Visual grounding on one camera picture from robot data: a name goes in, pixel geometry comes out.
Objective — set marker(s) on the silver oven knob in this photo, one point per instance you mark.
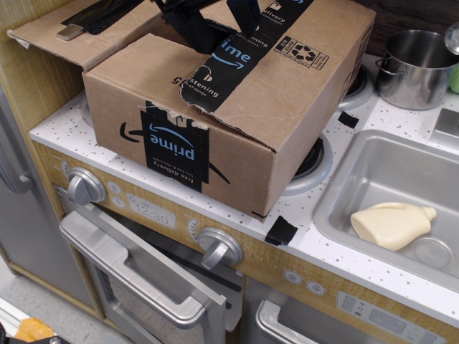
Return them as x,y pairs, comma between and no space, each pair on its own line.
219,247
84,187

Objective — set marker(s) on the grey stove burner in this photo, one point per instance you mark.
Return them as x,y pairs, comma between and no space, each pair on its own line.
360,91
313,170

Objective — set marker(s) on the orange object on floor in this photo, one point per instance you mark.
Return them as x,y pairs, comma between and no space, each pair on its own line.
32,329

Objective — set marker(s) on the silver toy dishwasher door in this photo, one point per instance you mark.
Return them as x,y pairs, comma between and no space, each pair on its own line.
272,317

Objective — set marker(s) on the stainless steel pot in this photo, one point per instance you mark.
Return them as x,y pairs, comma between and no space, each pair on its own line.
415,70

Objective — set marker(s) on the metal bar on left flap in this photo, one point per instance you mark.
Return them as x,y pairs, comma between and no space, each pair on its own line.
70,32

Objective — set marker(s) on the black tape piece front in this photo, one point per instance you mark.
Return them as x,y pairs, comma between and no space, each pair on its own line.
281,232

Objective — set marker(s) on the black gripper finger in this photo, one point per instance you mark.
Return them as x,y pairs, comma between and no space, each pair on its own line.
247,14
186,19

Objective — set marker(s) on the front grey stove burner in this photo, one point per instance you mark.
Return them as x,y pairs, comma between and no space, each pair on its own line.
313,170

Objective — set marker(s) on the silver toy oven door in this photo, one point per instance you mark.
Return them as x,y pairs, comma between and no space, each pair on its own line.
153,289

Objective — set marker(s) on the brown Amazon cardboard box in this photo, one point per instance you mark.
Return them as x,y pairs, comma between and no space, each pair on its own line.
234,125

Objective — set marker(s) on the right silver oven knob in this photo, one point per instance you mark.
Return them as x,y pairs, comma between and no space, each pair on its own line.
219,247

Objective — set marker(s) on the left silver oven knob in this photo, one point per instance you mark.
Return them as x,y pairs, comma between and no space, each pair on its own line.
84,187

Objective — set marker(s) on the silver toy sink basin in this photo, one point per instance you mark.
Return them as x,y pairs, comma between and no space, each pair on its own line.
379,167

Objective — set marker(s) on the grey toy fridge door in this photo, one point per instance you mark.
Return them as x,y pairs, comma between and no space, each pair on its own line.
31,242

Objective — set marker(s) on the green toy object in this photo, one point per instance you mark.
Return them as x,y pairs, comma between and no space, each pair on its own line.
454,80

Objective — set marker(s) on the rear grey stove burner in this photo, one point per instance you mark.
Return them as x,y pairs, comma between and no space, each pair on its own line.
360,91

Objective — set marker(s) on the black tape piece rear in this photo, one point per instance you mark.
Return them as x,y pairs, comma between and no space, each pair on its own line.
348,120

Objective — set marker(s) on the black tape piece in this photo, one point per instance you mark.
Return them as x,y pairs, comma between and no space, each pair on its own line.
281,232
348,120

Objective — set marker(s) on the shiny ladle bowl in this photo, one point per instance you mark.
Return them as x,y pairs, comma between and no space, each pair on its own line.
451,38

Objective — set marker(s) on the cream toy detergent bottle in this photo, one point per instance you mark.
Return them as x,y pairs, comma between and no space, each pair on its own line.
393,225

